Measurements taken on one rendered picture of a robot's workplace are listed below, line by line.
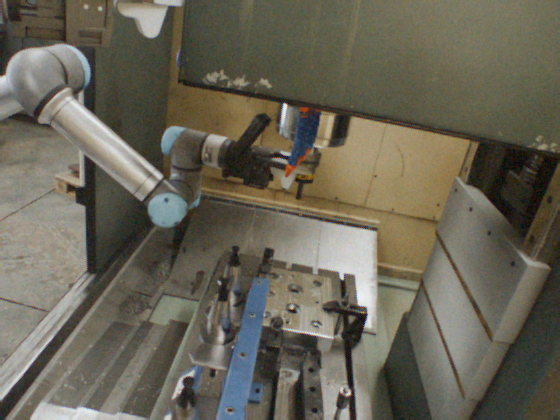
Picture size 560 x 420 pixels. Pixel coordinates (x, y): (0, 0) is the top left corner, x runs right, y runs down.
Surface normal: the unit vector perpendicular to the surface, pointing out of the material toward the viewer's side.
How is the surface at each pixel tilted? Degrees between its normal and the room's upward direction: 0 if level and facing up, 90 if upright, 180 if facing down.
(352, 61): 90
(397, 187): 90
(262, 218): 24
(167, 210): 90
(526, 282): 90
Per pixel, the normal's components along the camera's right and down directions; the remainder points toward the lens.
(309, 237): 0.11, -0.66
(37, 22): 0.41, 0.44
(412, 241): -0.08, 0.40
